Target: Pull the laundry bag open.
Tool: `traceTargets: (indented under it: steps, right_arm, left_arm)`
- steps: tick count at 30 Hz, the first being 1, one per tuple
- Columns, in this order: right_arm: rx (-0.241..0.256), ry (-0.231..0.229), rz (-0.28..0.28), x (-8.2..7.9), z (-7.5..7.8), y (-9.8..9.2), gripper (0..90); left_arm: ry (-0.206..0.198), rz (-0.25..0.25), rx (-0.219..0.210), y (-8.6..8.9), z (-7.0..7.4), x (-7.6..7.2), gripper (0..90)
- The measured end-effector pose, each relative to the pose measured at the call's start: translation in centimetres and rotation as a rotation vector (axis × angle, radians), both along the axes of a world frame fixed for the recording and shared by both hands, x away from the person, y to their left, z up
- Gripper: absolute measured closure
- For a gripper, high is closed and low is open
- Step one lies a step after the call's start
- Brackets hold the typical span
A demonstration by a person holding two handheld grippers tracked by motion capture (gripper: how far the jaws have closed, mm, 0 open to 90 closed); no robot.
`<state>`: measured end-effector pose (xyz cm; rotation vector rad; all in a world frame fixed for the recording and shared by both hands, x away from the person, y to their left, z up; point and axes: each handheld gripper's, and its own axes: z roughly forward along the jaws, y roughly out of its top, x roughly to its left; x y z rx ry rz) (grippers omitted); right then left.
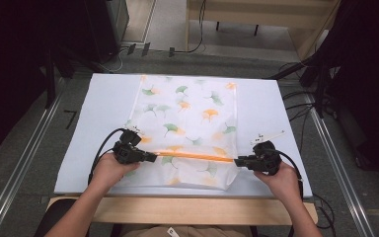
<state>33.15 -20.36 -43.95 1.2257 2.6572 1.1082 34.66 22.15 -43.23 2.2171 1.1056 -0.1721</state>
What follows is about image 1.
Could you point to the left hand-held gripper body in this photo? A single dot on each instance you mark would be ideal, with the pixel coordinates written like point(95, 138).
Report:
point(128, 149)

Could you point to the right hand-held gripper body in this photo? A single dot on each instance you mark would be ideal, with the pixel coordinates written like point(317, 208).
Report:
point(266, 158)

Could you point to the leaf-print bag with orange zipper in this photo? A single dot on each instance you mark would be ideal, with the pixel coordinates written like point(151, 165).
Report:
point(190, 118)

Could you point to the person's right hand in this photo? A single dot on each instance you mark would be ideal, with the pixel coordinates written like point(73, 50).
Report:
point(283, 182)

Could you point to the person's left hand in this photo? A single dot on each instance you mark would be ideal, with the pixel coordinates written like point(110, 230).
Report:
point(108, 173)

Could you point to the white table mat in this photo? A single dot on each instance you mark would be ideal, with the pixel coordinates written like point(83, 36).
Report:
point(263, 105)

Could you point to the wooden table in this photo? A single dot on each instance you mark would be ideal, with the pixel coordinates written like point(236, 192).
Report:
point(190, 210)

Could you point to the person's beige trousers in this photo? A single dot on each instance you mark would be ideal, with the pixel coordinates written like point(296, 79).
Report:
point(210, 232)

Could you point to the white clothing tag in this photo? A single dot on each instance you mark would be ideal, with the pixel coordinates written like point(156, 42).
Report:
point(173, 232)

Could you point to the black metal stand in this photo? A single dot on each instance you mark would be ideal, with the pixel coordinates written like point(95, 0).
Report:
point(50, 82)
point(320, 89)

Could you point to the black chair seat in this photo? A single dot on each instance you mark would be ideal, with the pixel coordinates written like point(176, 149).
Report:
point(54, 215)

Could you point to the grey plug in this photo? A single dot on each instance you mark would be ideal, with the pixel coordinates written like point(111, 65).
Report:
point(145, 48)
point(131, 48)

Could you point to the black cabinet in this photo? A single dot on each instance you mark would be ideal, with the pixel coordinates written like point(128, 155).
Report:
point(107, 29)

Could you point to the light wooden bench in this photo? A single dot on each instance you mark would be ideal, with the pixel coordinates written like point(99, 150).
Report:
point(263, 13)

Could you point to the metal floor rail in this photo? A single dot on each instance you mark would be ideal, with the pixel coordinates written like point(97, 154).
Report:
point(339, 171)
point(23, 161)

